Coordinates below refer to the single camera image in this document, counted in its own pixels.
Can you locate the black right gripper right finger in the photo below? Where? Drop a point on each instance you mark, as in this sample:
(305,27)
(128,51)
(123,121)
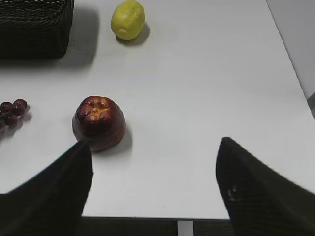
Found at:
(259,201)

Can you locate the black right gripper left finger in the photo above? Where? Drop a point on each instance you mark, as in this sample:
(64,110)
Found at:
(51,203)

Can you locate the dark red grape bunch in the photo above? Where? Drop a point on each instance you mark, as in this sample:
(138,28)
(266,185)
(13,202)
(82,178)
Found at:
(11,112)

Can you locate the black wicker basket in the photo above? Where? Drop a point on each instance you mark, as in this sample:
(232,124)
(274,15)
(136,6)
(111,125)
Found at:
(35,29)

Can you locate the dark red apple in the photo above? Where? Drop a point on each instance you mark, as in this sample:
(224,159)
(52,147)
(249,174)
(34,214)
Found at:
(99,122)

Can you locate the yellow lemon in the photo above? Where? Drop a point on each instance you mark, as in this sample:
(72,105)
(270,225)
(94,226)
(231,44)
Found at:
(128,20)

